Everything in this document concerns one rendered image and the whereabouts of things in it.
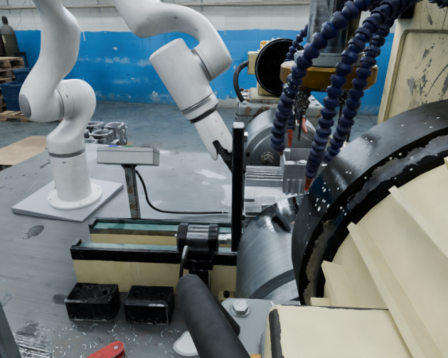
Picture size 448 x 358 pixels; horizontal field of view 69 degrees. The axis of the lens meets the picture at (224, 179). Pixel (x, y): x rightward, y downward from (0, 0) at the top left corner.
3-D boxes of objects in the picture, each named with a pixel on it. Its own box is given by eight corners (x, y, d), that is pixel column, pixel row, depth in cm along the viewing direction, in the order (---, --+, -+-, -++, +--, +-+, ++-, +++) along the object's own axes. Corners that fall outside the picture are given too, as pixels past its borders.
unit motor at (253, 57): (290, 135, 151) (299, 36, 134) (301, 161, 122) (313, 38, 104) (234, 134, 153) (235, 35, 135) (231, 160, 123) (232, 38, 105)
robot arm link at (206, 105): (184, 106, 79) (191, 116, 80) (178, 114, 71) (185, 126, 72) (214, 88, 77) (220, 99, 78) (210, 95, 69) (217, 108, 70)
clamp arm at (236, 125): (244, 243, 67) (247, 121, 56) (244, 253, 64) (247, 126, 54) (227, 243, 67) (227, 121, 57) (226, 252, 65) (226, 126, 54)
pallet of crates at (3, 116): (91, 111, 600) (83, 66, 567) (68, 123, 528) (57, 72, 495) (29, 110, 610) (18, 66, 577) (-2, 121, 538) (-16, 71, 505)
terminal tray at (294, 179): (329, 177, 78) (333, 148, 75) (339, 198, 69) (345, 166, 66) (278, 175, 79) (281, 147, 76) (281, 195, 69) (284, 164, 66)
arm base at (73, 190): (35, 204, 117) (23, 158, 109) (69, 181, 134) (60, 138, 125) (83, 213, 114) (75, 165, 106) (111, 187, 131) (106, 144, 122)
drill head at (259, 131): (304, 163, 129) (311, 99, 118) (325, 209, 96) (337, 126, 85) (241, 161, 130) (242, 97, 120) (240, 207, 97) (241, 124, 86)
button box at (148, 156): (159, 166, 102) (160, 149, 102) (153, 164, 95) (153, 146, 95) (106, 165, 103) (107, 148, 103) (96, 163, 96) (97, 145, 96)
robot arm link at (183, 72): (213, 88, 77) (180, 109, 78) (183, 35, 73) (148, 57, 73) (218, 89, 69) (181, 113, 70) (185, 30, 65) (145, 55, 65)
